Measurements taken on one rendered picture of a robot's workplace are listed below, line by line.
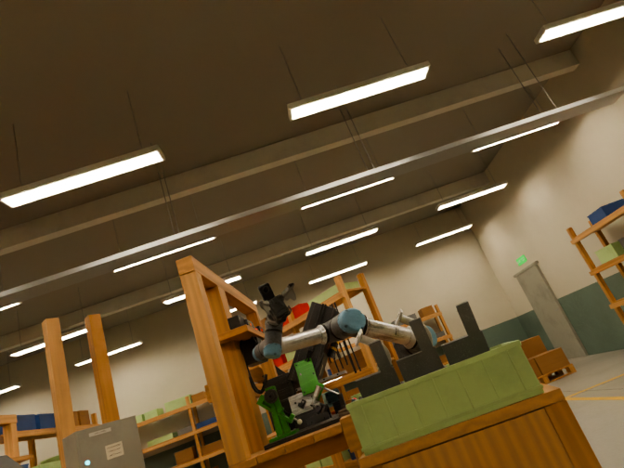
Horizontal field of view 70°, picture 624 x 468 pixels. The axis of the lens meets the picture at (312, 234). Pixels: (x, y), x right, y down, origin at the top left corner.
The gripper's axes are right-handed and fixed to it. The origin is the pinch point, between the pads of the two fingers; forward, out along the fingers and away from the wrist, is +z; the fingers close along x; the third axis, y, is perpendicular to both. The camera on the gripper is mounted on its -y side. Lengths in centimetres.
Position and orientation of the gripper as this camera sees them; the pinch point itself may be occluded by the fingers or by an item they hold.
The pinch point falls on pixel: (276, 291)
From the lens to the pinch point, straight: 171.4
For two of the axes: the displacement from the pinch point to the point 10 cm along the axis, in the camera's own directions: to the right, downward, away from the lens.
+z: 1.3, -5.0, -8.6
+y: 5.6, 7.5, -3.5
